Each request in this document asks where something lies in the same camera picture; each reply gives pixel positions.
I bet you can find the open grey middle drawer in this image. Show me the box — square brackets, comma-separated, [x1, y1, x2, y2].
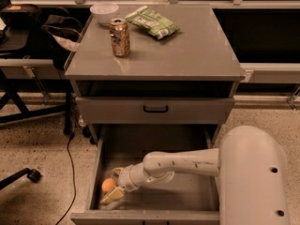
[70, 125, 219, 225]

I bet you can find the orange fruit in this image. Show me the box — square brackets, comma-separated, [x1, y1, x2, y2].
[101, 178, 117, 194]

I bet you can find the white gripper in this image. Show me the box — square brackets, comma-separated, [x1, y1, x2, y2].
[100, 163, 150, 205]

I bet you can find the white bowl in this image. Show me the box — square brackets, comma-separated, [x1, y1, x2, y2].
[90, 2, 119, 25]

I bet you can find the black office chair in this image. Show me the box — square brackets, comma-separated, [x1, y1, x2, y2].
[0, 168, 41, 190]

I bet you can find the dark bag with straps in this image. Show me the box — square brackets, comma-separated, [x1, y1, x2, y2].
[42, 14, 83, 70]

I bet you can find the black drawer handle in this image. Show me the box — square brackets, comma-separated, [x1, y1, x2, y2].
[142, 105, 169, 113]

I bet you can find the gold soda can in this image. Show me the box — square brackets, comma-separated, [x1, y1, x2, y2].
[109, 18, 130, 57]

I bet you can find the black floor cable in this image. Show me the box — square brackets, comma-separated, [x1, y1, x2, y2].
[54, 131, 78, 225]

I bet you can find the green chip bag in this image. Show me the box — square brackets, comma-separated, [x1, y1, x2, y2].
[125, 6, 180, 40]

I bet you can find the closed grey top drawer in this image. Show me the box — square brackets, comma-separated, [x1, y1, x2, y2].
[76, 97, 234, 124]

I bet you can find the grey drawer cabinet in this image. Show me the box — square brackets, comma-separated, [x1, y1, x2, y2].
[66, 5, 243, 139]

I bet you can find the black pouch on desk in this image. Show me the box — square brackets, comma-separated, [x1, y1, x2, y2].
[0, 4, 41, 29]

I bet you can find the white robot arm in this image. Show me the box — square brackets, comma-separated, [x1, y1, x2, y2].
[100, 126, 290, 225]

